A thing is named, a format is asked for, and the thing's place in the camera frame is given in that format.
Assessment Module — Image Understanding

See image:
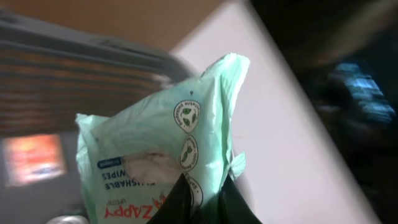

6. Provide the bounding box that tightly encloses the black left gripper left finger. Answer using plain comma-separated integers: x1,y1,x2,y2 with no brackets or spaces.
147,174,192,224

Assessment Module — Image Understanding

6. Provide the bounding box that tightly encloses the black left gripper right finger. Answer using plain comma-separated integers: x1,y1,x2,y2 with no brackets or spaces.
216,175,262,224

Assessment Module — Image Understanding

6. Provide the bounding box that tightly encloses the green wet wipes pack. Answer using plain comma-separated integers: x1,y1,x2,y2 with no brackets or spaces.
75,53,250,223

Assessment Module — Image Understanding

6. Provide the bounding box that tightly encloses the orange tissue pack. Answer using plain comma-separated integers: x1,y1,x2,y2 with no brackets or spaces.
2,134,67,187

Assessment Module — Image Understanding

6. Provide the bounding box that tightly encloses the grey plastic shopping basket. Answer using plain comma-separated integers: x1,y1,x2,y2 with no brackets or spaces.
1,9,190,223

